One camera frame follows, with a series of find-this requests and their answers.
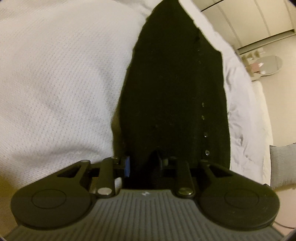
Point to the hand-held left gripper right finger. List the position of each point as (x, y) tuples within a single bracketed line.
[(182, 171)]

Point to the oval mirror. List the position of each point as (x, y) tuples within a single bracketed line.
[(269, 64)]

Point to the black cardigan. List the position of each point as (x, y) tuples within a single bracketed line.
[(171, 92)]

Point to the beige desk organizer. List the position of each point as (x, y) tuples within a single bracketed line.
[(248, 58)]

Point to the white bed duvet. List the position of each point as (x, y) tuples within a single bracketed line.
[(57, 81)]

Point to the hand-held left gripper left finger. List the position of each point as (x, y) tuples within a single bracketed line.
[(126, 165)]

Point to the cream wardrobe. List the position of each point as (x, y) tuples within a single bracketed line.
[(254, 18)]

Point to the grey ribbed cushion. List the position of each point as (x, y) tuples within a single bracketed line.
[(283, 166)]

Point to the pink box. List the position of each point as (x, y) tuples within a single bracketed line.
[(256, 67)]

